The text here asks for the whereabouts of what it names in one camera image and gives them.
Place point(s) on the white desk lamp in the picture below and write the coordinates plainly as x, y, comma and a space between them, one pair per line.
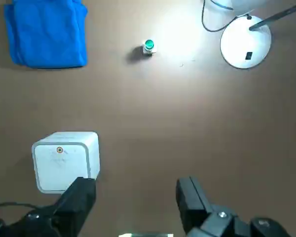
241, 44

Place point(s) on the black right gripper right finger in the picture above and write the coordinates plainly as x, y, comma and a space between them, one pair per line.
192, 205

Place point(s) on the green push button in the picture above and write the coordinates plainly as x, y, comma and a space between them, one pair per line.
149, 47

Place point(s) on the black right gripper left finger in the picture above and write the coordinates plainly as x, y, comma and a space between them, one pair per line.
74, 202

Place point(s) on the blue folded cloth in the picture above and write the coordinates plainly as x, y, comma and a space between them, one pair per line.
47, 34

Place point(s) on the white cube box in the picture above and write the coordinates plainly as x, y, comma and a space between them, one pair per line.
61, 165

